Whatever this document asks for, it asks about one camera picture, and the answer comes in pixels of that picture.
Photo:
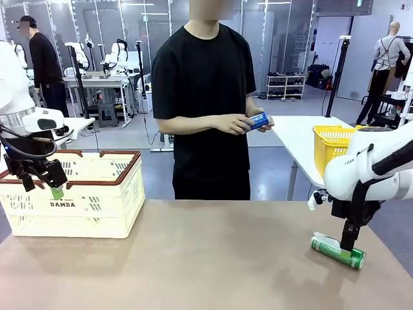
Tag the black camera stand pole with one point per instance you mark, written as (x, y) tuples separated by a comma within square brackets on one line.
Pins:
[(141, 80), (79, 80), (337, 80)]

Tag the white side table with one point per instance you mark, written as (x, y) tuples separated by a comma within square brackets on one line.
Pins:
[(297, 139), (77, 124)]

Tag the green drink can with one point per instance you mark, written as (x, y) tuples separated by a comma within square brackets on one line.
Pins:
[(329, 250)]

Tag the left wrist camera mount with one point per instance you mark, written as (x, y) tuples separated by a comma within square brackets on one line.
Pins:
[(61, 130)]

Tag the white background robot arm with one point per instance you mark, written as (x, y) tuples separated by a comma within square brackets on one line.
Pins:
[(77, 51), (114, 55), (22, 55)]

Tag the person's right hand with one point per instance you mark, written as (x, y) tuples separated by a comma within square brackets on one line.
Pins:
[(230, 123)]

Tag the person in black t-shirt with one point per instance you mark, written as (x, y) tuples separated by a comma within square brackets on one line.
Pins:
[(200, 97)]

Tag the grey step stool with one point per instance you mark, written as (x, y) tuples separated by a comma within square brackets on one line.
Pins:
[(108, 114)]

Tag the person's left hand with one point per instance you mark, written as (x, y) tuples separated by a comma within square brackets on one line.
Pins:
[(271, 122)]

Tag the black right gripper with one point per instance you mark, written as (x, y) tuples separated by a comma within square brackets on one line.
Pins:
[(340, 208)]

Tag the person's left forearm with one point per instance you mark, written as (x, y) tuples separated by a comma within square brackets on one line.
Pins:
[(252, 103)]

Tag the person's right forearm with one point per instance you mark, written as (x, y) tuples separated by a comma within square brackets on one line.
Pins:
[(187, 124)]

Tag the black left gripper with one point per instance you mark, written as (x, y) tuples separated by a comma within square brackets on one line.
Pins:
[(22, 142)]

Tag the white shoe rack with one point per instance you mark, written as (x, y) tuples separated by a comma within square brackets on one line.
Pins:
[(285, 85)]

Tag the cream shopping basket brown rim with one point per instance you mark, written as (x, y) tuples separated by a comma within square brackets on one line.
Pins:
[(96, 226)]

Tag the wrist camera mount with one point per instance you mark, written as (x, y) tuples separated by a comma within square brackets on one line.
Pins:
[(61, 130), (317, 198)]

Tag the white workshop desk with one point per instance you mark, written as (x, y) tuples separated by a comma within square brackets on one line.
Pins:
[(96, 80)]

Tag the background person in black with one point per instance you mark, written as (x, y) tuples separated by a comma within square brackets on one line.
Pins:
[(45, 64)]

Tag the mannequin with grey apron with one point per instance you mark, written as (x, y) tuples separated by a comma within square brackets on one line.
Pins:
[(384, 58)]

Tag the blue drink can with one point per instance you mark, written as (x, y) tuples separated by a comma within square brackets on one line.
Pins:
[(256, 122)]

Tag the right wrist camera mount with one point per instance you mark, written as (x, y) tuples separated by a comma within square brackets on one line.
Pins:
[(317, 198)]

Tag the black bags pile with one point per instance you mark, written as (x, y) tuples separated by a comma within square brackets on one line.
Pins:
[(317, 77)]

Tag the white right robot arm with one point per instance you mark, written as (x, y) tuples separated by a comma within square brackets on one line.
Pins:
[(387, 181)]

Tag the dark clothes on rack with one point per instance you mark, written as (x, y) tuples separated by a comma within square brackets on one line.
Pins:
[(405, 61)]

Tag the black utility cart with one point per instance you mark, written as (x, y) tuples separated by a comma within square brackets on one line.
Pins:
[(390, 109)]

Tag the large yellow plastic basket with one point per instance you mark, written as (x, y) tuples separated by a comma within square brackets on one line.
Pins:
[(329, 145)]

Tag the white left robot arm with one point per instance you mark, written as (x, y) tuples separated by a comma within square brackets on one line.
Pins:
[(13, 80)]

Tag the white computer tower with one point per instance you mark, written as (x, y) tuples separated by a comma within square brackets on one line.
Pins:
[(147, 93)]

